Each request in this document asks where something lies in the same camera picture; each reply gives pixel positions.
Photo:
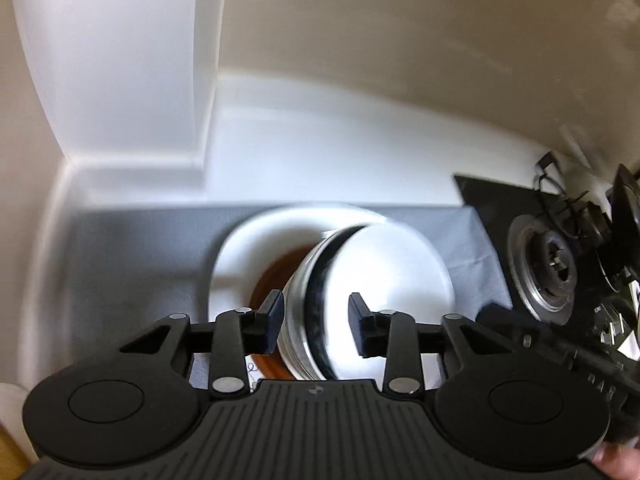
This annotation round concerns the brown round plate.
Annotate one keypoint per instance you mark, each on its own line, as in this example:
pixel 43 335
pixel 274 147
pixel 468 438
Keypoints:
pixel 272 275

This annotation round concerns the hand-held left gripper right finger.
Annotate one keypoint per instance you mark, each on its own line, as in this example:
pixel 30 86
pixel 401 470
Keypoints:
pixel 357 326

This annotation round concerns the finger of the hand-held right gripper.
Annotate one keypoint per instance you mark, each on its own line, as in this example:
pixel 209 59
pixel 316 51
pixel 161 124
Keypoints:
pixel 502 321

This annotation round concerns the black gas stove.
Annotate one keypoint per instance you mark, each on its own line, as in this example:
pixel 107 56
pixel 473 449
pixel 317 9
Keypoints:
pixel 555 265

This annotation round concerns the grey fabric mat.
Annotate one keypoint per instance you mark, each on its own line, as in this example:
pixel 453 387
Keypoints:
pixel 140 270

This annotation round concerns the cream oval plate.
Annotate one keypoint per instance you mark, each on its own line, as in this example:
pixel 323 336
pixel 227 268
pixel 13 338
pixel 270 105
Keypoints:
pixel 11 402

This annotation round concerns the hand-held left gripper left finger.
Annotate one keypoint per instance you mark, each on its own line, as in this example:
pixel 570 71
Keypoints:
pixel 272 321

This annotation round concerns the person's right hand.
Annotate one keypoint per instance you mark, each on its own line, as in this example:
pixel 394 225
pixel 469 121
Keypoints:
pixel 620 462

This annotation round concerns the white floral plate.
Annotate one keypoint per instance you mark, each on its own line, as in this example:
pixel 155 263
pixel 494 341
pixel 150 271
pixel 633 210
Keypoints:
pixel 240 255

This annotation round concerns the white bowl with blue pattern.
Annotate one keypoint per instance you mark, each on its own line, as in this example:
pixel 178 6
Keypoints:
pixel 400 280

